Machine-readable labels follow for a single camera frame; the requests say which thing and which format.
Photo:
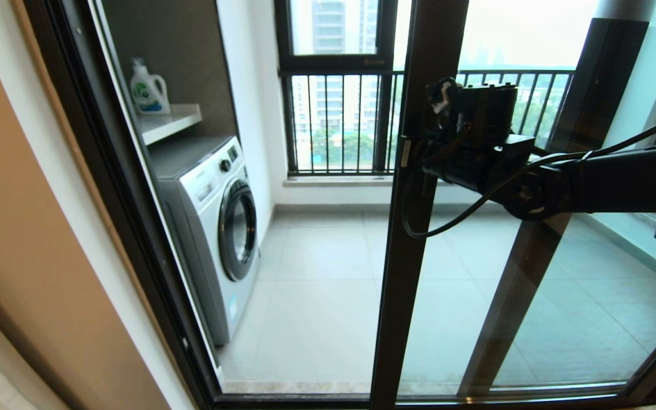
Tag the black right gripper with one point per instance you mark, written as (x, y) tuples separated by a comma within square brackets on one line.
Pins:
[(459, 168)]

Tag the dark brown sliding glass door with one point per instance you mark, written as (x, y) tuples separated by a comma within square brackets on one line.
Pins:
[(402, 285)]

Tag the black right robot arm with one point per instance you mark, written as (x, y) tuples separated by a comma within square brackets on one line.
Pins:
[(618, 182)]

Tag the long grey stone sill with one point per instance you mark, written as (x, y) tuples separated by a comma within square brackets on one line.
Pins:
[(339, 181)]

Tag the long black balcony railing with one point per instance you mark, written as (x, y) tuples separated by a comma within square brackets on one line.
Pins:
[(339, 74)]

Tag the fixed dark-framed glass door panel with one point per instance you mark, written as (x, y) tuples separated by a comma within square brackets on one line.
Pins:
[(521, 273)]

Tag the white front-load washing machine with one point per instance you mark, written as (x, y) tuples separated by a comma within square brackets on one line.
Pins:
[(203, 228)]

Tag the short grey stone sill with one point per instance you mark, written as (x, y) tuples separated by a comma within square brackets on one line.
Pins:
[(647, 228)]

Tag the white detergent bottle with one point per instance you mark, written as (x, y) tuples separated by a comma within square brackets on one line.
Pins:
[(148, 94)]

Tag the right wrist camera unit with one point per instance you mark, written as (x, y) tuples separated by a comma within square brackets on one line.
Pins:
[(476, 114)]

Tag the black window frame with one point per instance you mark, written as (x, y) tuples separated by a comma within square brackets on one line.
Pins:
[(336, 64)]

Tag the white wall shelf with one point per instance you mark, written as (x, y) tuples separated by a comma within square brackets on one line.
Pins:
[(168, 124)]

